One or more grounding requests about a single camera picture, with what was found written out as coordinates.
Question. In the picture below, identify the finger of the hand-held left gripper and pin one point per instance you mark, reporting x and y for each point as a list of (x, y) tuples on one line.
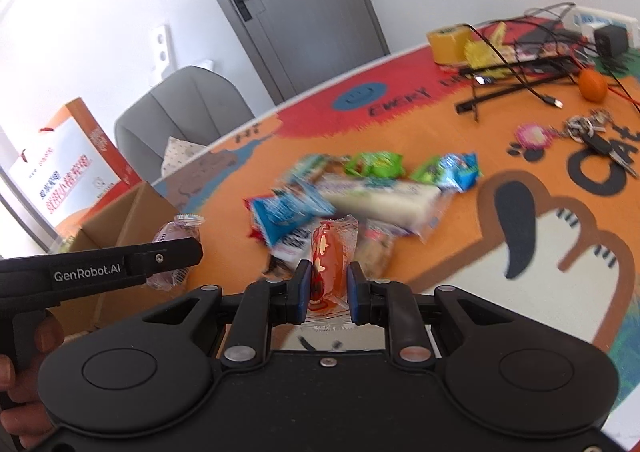
[(170, 257)]

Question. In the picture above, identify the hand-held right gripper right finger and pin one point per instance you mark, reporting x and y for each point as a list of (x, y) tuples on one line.
[(356, 297)]

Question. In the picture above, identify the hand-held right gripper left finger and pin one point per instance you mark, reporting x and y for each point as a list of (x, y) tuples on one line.
[(302, 294)]

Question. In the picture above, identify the clear pink snack packet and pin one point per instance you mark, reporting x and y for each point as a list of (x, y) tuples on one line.
[(172, 232)]

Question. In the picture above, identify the red orange snack packet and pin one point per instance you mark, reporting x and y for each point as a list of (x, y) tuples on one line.
[(325, 252)]

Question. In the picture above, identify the black white label snack packet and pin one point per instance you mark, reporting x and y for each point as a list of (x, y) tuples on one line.
[(295, 247)]

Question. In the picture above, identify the beige snack packet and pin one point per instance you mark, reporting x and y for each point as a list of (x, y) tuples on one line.
[(375, 247)]

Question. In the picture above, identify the cardboard box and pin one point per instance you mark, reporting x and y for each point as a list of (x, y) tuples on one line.
[(125, 222)]

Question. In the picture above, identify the long white snack packet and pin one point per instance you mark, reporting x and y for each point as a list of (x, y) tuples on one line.
[(390, 202)]

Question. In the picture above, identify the bright green snack packet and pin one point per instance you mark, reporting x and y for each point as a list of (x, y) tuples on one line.
[(375, 164)]

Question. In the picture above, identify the person's left hand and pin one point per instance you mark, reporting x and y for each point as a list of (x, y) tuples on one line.
[(47, 337)]

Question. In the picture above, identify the patterned cushion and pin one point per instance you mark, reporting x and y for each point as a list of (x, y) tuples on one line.
[(177, 154)]

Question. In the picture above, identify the orange and white paper bag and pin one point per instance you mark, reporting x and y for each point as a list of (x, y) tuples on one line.
[(60, 171)]

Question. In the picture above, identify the colourful printed table mat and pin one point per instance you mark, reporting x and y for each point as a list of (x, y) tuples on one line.
[(450, 242)]

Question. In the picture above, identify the light blue snack packet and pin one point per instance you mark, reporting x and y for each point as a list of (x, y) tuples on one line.
[(307, 170)]

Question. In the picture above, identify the grey chair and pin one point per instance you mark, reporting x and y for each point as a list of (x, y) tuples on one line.
[(185, 106)]

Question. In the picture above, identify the green and blue snack packet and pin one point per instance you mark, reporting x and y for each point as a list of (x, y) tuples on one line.
[(450, 171)]

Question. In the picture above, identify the black metal stand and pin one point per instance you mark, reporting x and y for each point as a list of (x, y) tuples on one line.
[(500, 94)]

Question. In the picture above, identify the yellow tape roll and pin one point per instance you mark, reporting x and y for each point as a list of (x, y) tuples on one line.
[(447, 46)]

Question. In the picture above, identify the yellow toy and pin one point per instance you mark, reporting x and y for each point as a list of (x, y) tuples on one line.
[(482, 51)]

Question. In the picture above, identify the grey door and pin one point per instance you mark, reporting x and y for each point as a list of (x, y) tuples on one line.
[(300, 6)]

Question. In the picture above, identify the bunch of keys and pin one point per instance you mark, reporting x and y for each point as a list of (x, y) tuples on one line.
[(597, 144)]

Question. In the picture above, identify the small orange fruit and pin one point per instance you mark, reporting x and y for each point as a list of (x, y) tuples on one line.
[(592, 84)]

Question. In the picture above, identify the white power strip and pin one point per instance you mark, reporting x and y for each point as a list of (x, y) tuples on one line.
[(585, 21)]

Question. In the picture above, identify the black charger adapter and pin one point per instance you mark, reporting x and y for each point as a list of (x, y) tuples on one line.
[(610, 39)]

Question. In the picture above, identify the white wall socket panel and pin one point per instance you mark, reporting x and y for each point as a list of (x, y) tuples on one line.
[(161, 51)]

